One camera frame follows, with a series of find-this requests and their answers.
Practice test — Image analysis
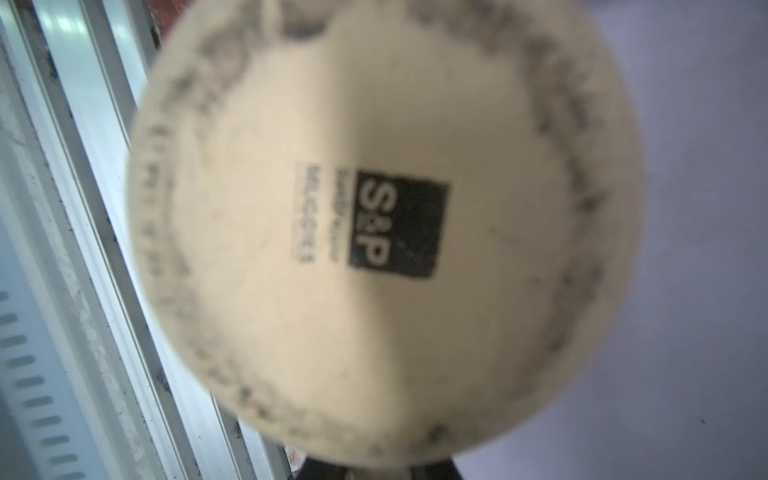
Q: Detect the beige stoneware mug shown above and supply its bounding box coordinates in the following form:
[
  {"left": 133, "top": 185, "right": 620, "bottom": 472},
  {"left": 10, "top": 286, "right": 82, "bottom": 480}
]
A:
[{"left": 126, "top": 1, "right": 643, "bottom": 468}]

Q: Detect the aluminium front rail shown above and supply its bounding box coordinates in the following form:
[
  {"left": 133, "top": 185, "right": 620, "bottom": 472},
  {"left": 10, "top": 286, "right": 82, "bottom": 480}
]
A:
[{"left": 1, "top": 1, "right": 292, "bottom": 479}]

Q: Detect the lavender plastic tray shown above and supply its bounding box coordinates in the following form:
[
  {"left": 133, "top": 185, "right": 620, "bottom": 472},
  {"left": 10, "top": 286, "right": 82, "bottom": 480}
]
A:
[{"left": 457, "top": 1, "right": 767, "bottom": 479}]

